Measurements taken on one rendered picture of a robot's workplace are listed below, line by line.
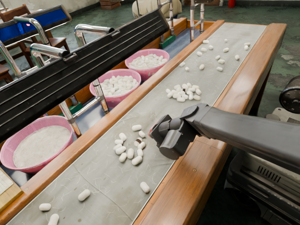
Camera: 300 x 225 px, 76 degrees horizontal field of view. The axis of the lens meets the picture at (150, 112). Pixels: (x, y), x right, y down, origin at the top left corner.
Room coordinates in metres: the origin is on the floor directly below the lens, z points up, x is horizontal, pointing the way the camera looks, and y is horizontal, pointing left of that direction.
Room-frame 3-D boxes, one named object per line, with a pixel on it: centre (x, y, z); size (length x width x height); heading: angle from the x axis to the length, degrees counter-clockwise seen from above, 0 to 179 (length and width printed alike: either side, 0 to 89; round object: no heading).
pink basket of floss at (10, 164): (0.54, 0.44, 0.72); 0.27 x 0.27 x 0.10
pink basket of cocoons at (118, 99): (0.87, 0.15, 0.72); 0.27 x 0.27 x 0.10
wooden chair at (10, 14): (2.67, 1.24, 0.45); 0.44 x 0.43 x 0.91; 160
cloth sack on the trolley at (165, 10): (3.86, -0.51, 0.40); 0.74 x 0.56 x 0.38; 141
